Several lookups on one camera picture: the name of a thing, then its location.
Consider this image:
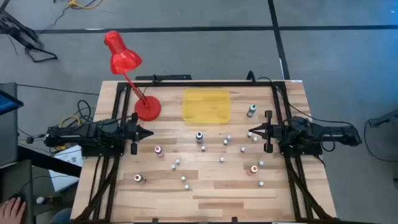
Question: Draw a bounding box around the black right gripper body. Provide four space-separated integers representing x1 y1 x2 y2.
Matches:
264 110 282 154

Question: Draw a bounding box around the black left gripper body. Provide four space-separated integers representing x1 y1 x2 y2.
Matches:
124 112 141 156

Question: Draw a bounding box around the yellow plastic tray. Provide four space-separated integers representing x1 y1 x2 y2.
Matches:
182 88 231 124

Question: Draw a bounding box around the red desk lamp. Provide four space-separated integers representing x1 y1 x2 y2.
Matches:
104 30 162 122

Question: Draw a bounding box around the white paper box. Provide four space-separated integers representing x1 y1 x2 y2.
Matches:
48 144 84 193

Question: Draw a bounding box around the black desk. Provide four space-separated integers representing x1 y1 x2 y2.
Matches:
0 146 82 224

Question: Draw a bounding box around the person's leg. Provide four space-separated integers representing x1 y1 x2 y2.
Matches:
49 207 74 224

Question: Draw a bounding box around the grey metal stand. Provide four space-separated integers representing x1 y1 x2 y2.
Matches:
369 107 398 128

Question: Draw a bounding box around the grey cabinet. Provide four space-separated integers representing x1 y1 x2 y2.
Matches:
0 82 19 167

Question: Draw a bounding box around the blue screen tablet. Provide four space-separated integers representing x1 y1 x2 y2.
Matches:
0 89 25 116

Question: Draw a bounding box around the person's hand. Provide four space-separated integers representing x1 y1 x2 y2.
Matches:
0 197 27 224

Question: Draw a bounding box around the black floor stand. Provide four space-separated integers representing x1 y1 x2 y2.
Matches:
0 0 58 63

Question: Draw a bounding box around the black cable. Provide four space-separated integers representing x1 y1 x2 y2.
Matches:
76 99 96 125
256 76 355 127
17 83 100 96
363 118 398 163

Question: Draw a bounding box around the black flat bracket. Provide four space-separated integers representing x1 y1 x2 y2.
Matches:
135 74 193 82

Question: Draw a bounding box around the yellow cable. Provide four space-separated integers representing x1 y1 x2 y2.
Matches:
67 0 105 10
58 114 82 128

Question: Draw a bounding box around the black metal table frame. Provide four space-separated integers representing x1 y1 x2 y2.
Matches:
73 80 335 224

